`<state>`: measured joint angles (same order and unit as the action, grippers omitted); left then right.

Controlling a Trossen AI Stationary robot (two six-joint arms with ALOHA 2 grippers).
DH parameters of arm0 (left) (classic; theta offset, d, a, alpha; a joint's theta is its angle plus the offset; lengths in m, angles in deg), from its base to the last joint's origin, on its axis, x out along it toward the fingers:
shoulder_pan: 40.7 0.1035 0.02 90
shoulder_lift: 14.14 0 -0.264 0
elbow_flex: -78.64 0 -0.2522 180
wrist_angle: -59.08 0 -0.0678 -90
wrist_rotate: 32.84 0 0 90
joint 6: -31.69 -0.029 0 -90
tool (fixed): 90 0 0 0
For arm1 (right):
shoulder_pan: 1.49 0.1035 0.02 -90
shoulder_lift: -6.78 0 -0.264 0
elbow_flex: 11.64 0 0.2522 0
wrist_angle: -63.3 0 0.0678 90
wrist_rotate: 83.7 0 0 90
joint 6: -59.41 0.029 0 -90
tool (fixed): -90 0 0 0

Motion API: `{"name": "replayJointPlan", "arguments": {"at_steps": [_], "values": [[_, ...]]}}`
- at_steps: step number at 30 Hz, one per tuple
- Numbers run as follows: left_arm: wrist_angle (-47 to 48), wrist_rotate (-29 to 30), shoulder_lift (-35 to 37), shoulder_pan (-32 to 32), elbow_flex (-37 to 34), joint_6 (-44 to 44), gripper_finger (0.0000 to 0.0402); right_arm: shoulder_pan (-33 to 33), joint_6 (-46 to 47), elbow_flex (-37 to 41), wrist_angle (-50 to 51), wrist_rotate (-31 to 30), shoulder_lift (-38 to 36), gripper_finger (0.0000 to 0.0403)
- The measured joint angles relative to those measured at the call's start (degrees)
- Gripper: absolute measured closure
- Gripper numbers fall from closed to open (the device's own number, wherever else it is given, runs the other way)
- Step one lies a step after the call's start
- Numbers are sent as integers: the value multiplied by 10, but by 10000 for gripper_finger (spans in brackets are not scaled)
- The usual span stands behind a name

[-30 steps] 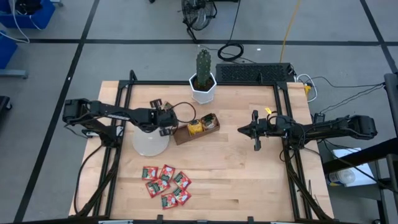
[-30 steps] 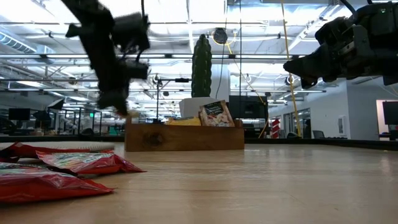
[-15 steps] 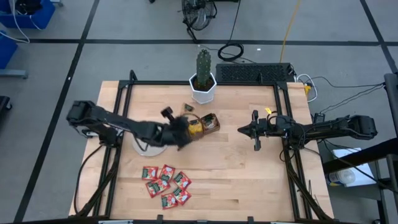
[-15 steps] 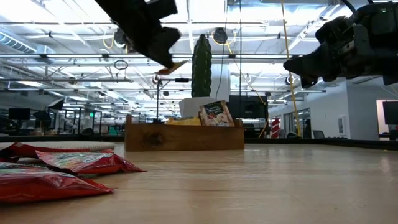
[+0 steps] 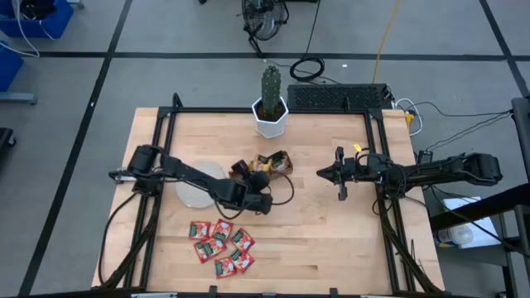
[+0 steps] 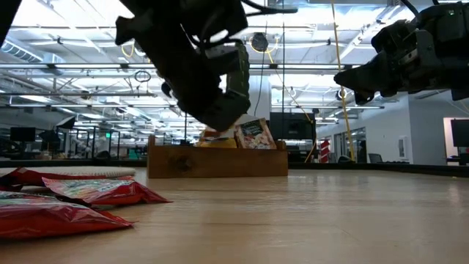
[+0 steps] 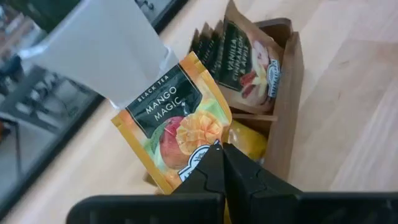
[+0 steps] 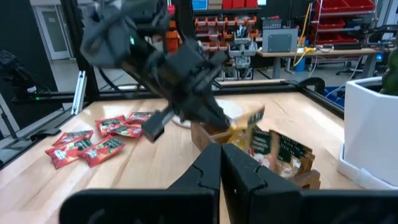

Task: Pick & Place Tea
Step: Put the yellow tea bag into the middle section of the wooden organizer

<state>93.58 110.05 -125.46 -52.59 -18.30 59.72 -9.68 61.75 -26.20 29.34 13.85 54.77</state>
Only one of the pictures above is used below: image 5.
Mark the yellow power plug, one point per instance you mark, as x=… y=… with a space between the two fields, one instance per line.
x=409 y=119

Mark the round pale plate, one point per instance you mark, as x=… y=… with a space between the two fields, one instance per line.
x=194 y=196

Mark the wooden compartment tea box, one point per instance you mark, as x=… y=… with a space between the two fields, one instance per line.
x=285 y=172

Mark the brown tea packet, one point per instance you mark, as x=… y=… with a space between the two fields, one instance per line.
x=280 y=162

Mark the blue storage bin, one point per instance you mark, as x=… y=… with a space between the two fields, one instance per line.
x=10 y=66
x=62 y=25

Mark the white hexagonal plant pot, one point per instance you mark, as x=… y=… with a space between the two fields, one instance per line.
x=269 y=128

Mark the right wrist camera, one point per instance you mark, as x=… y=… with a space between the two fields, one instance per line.
x=356 y=169

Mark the black chair base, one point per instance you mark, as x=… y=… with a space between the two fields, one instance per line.
x=5 y=138

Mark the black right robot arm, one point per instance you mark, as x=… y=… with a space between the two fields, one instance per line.
x=455 y=169

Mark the black floor fan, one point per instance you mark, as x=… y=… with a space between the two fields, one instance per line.
x=265 y=16

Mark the white box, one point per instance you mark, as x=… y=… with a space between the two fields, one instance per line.
x=480 y=234

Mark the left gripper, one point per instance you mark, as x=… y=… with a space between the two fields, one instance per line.
x=259 y=182

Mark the grey metal base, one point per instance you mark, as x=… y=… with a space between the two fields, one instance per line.
x=18 y=98

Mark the black aluminium table frame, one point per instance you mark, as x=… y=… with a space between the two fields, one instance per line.
x=207 y=110

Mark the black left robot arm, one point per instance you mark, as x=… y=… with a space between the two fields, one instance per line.
x=194 y=178

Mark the orange mango tea packet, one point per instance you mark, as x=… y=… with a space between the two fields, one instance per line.
x=266 y=162
x=255 y=164

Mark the black metal stand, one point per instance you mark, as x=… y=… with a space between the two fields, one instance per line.
x=522 y=124

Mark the small black device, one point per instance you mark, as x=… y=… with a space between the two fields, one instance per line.
x=425 y=157

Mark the clear plastic bottle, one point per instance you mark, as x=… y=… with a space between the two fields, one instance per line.
x=455 y=236

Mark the green cactus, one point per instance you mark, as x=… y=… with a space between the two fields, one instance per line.
x=271 y=91

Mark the black perforated computer case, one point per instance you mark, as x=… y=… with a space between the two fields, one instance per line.
x=331 y=97

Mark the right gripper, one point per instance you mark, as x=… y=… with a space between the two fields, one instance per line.
x=341 y=153

